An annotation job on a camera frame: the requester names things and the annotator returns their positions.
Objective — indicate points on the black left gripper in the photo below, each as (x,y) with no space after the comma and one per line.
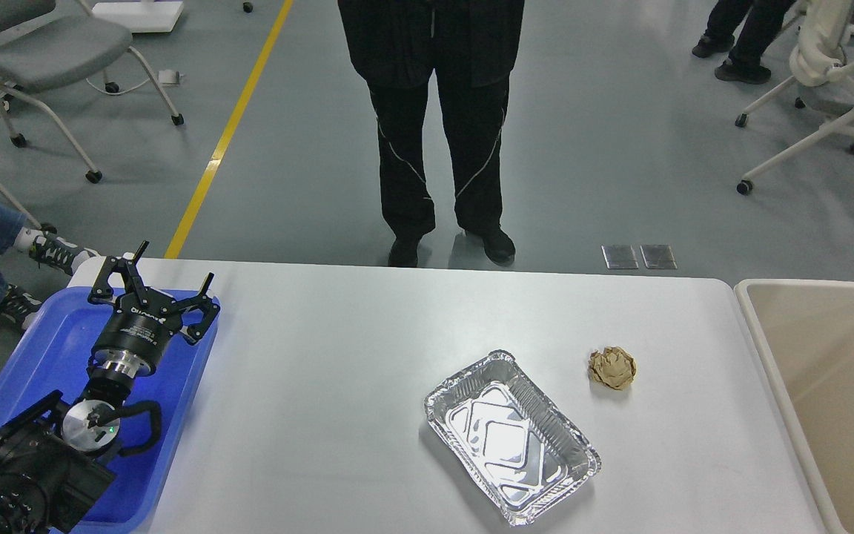
(134,339)

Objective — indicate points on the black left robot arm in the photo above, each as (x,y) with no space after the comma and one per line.
(94,398)

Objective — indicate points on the white office chair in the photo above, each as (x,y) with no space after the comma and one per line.
(817,60)

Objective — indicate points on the blue plastic tray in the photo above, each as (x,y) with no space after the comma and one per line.
(52,356)

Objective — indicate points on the white power adapter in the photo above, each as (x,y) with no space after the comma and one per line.
(168,78)

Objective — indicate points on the beige plastic bin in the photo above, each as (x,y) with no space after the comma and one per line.
(804,334)

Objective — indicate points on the right metal floor plate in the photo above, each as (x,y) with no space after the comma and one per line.
(659,257)

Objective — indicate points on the metal floor plate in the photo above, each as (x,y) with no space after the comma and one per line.
(620,257)
(659,257)

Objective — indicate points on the white base board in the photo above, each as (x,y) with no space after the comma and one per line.
(141,16)

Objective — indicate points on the grey office chair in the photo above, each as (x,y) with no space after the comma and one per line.
(62,51)

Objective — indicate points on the left metal floor plate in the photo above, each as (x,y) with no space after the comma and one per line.
(620,257)

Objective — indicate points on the crumpled brown paper ball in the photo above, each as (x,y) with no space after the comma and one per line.
(613,367)

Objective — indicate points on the aluminium foil tray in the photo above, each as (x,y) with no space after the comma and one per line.
(519,449)

